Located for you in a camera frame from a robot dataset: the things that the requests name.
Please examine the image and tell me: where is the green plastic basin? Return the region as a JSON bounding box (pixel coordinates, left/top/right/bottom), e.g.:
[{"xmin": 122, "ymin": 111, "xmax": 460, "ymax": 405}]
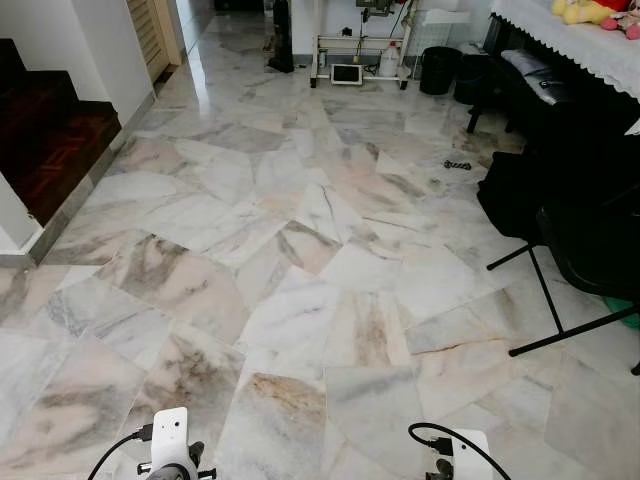
[{"xmin": 600, "ymin": 296, "xmax": 640, "ymax": 330}]

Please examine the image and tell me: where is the black folding chair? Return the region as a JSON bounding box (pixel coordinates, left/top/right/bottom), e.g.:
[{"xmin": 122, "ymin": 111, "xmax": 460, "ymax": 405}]
[{"xmin": 486, "ymin": 190, "xmax": 640, "ymax": 377}]

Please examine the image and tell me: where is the black backpack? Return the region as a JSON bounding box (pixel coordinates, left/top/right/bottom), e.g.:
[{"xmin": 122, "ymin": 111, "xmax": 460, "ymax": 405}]
[{"xmin": 476, "ymin": 150, "xmax": 549, "ymax": 242}]

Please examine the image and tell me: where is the dark wooden staircase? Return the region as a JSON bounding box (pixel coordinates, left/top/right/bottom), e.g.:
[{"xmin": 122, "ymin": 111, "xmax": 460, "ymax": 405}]
[{"xmin": 0, "ymin": 38, "xmax": 123, "ymax": 227}]

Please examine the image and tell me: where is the black bench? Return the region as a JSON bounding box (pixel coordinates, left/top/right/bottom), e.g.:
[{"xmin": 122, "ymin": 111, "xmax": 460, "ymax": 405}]
[{"xmin": 465, "ymin": 14, "xmax": 640, "ymax": 216}]

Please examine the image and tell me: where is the short black waste bin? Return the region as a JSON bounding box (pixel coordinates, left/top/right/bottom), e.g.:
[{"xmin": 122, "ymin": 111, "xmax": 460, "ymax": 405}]
[{"xmin": 453, "ymin": 54, "xmax": 496, "ymax": 107}]

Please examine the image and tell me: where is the tall black waste bin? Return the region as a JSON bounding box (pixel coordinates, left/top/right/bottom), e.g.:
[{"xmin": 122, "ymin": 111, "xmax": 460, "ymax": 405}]
[{"xmin": 419, "ymin": 46, "xmax": 463, "ymax": 97}]

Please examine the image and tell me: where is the grey cushion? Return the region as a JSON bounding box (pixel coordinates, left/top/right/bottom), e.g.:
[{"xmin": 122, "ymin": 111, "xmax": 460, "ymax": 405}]
[{"xmin": 499, "ymin": 49, "xmax": 573, "ymax": 107}]

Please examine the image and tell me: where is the small white-framed screen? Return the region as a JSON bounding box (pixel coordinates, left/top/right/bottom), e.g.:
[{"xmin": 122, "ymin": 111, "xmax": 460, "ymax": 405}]
[{"xmin": 329, "ymin": 63, "xmax": 364, "ymax": 87}]

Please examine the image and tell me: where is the white plastic jug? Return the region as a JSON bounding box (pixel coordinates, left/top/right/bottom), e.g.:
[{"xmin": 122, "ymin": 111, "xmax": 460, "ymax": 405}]
[{"xmin": 379, "ymin": 41, "xmax": 402, "ymax": 80}]

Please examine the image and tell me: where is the louvered wooden door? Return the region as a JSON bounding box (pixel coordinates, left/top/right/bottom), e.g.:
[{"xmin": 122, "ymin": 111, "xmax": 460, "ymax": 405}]
[{"xmin": 127, "ymin": 0, "xmax": 183, "ymax": 83}]

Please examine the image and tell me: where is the black tower fan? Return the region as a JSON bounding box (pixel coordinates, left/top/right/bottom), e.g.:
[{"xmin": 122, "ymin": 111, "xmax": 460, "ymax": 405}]
[{"xmin": 267, "ymin": 0, "xmax": 297, "ymax": 74}]

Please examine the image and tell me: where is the white lace tablecloth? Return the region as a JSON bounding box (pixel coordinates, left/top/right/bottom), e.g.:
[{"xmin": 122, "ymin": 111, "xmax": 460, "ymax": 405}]
[{"xmin": 489, "ymin": 0, "xmax": 640, "ymax": 103}]

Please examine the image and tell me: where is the red pink plush toy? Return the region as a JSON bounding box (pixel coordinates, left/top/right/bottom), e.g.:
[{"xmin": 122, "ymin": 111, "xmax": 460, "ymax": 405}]
[{"xmin": 598, "ymin": 0, "xmax": 640, "ymax": 42}]

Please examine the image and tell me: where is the yellow plush toy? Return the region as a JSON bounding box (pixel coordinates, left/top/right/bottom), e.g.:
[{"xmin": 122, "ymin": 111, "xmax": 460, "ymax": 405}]
[{"xmin": 549, "ymin": 0, "xmax": 613, "ymax": 27}]

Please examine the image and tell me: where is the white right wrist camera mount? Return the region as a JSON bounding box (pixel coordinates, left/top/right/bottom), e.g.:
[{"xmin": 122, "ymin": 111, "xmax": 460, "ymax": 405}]
[{"xmin": 451, "ymin": 429, "xmax": 494, "ymax": 480}]

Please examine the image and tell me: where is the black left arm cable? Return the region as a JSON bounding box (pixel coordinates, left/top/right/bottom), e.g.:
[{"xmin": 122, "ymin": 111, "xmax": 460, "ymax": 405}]
[{"xmin": 87, "ymin": 424, "xmax": 154, "ymax": 480}]

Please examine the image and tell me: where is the white metal frame stand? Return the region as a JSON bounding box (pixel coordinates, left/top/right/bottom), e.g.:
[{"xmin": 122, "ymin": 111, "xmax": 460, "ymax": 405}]
[{"xmin": 309, "ymin": 0, "xmax": 413, "ymax": 91}]

